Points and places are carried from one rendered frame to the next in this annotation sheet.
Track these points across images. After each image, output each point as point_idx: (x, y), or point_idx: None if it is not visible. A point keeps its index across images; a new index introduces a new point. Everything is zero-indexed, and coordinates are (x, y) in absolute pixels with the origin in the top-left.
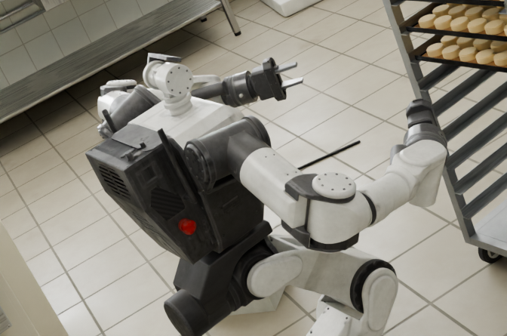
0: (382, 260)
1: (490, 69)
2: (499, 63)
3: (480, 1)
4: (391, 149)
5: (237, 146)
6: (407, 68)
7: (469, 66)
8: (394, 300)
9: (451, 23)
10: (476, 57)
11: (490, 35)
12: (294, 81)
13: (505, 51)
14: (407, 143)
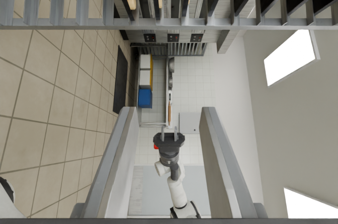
0: (7, 182)
1: None
2: None
3: None
4: (177, 169)
5: None
6: None
7: None
8: None
9: None
10: None
11: (158, 5)
12: (132, 150)
13: None
14: (177, 161)
